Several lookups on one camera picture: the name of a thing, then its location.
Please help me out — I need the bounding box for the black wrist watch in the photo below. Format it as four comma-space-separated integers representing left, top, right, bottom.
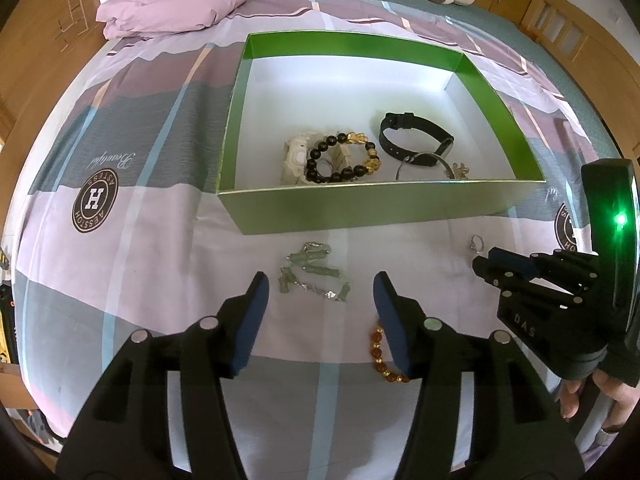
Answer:
378, 113, 454, 164

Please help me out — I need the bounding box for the wooden footboard rail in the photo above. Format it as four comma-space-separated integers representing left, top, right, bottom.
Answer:
520, 0, 640, 162

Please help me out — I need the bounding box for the green cardboard box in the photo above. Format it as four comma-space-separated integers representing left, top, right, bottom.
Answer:
216, 32, 544, 234

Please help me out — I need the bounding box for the plaid bed sheet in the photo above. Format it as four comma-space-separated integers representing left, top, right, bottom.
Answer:
11, 0, 618, 479

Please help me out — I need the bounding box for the person right hand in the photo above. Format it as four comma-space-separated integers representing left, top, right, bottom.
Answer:
548, 344, 639, 446

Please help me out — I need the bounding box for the black bead gold bracelet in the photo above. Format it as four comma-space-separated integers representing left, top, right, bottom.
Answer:
304, 131, 383, 184

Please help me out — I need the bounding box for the amber bead bracelet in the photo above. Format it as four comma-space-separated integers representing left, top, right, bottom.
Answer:
368, 325, 411, 385

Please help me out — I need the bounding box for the wooden headboard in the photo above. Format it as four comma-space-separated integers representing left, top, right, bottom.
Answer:
0, 0, 116, 201

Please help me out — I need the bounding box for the white wrist watch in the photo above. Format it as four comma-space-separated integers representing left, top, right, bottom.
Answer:
280, 133, 355, 186

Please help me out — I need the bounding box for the green jade chain bracelet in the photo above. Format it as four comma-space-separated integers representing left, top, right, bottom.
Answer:
278, 240, 353, 304

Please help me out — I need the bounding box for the silver bangle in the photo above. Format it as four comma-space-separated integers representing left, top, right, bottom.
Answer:
395, 152, 457, 181

